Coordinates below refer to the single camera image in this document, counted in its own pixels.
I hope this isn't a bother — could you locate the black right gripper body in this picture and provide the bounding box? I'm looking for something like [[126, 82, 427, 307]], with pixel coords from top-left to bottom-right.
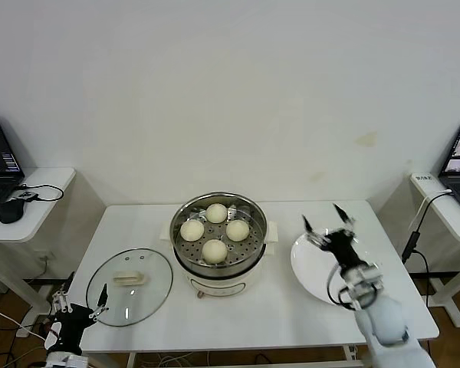
[[324, 228, 363, 271]]

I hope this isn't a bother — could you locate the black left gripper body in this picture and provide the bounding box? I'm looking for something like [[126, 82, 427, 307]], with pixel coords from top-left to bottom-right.
[[49, 305, 96, 354]]

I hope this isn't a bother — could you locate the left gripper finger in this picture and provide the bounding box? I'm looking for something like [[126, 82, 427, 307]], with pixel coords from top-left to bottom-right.
[[87, 283, 110, 321], [52, 271, 77, 314]]

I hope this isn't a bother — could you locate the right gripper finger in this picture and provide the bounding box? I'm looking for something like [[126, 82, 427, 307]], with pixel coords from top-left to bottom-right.
[[331, 202, 360, 239], [301, 214, 331, 250]]

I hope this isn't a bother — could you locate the glass lid with cream handle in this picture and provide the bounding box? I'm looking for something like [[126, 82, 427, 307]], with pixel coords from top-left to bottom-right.
[[86, 248, 174, 327]]

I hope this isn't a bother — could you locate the white steamed baozi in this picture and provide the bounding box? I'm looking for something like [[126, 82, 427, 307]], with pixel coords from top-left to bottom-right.
[[225, 219, 251, 242], [201, 238, 228, 265], [205, 202, 228, 224], [179, 218, 205, 242]]

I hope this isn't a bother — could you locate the stainless steel steamer basket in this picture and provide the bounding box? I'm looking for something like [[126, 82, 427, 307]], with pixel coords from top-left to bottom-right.
[[169, 192, 268, 277]]

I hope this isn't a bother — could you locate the white round plate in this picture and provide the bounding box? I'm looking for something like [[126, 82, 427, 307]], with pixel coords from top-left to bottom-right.
[[290, 228, 383, 307]]

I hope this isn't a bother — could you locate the white side table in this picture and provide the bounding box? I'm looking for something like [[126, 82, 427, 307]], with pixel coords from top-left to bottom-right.
[[375, 172, 460, 329], [0, 166, 107, 339]]

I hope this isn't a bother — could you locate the cream electric pot base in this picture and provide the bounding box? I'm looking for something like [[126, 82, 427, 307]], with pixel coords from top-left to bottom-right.
[[159, 220, 281, 299]]

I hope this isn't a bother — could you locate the black computer mouse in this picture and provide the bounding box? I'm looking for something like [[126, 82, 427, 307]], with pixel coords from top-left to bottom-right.
[[0, 199, 25, 225]]

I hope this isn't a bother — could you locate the white main table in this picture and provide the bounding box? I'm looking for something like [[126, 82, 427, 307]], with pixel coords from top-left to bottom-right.
[[44, 199, 441, 368]]

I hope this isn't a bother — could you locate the black laptop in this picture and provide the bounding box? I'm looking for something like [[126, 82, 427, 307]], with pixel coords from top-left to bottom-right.
[[0, 112, 26, 225]]

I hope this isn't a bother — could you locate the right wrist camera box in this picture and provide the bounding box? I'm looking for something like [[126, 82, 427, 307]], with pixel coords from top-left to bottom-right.
[[354, 263, 384, 287]]

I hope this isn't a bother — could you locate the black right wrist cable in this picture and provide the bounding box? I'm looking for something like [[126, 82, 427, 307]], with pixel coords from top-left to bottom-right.
[[325, 263, 385, 312]]

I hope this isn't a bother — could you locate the white wall outlet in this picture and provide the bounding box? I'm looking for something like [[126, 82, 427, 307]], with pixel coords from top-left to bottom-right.
[[36, 248, 58, 265]]

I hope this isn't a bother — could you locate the white floor cable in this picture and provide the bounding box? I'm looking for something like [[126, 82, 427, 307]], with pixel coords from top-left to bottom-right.
[[0, 301, 49, 342]]

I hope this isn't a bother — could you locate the black cable with adapter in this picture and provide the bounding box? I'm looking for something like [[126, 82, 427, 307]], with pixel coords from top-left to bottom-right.
[[401, 190, 454, 307]]

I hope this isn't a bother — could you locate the white laptop cable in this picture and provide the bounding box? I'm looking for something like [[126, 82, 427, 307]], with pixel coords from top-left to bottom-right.
[[407, 188, 453, 232]]

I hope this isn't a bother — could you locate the white cable bundle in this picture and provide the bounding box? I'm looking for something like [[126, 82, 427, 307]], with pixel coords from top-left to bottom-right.
[[137, 351, 195, 368]]

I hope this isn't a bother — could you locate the black cable with dongle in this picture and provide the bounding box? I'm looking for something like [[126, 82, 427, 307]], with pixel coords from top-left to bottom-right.
[[13, 183, 64, 203]]

